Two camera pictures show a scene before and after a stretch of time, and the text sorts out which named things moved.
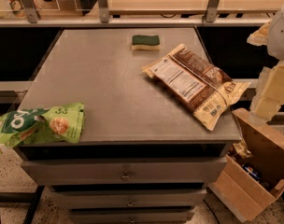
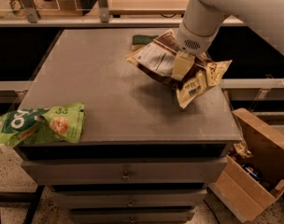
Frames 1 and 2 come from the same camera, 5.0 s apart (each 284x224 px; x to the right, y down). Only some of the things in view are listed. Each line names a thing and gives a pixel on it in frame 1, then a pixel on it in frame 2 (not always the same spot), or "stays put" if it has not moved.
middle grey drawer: x=131 y=199 stays put
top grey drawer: x=127 y=171 stays put
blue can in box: x=254 y=174 stays put
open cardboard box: x=256 y=169 stays put
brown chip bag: x=194 y=83 → x=156 y=58
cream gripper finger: x=273 y=89 → x=183 y=63
